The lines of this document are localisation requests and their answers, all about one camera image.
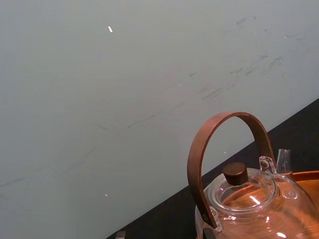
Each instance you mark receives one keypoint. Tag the glass teapot lid, wooden knob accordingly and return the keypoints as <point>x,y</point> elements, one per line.
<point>243,194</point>

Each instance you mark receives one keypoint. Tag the small grey metal piece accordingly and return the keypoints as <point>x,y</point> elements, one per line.
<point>121,234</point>

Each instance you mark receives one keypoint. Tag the round wooden tray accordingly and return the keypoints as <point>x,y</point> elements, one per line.
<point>307,184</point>

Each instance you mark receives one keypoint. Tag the black table cloth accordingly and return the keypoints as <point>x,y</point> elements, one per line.
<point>174,209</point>

